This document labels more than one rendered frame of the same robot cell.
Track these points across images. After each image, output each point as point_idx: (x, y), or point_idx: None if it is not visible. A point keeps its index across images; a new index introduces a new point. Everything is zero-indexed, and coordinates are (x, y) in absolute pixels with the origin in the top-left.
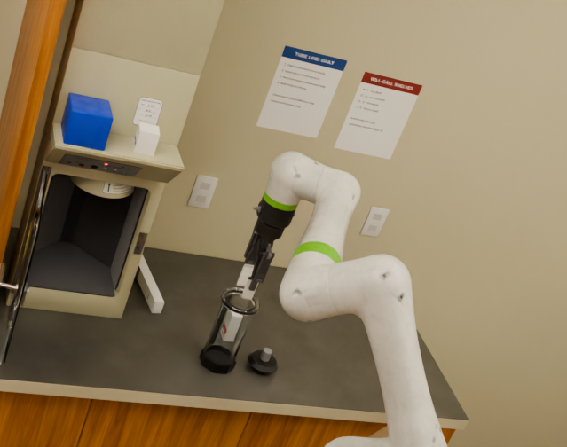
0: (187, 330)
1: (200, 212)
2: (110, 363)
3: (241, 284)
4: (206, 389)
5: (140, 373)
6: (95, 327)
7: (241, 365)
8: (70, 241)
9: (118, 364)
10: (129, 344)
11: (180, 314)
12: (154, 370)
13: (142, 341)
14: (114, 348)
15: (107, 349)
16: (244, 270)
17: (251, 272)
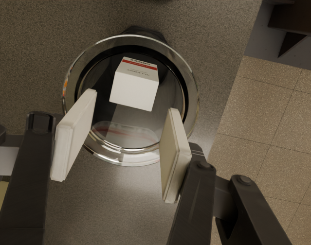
0: (45, 78)
1: None
2: (127, 228)
3: (91, 118)
4: (205, 111)
5: (154, 197)
6: (47, 225)
7: (153, 7)
8: None
9: (130, 219)
10: (86, 191)
11: None
12: (148, 175)
13: (78, 170)
14: (97, 214)
15: (99, 223)
16: (74, 157)
17: (81, 119)
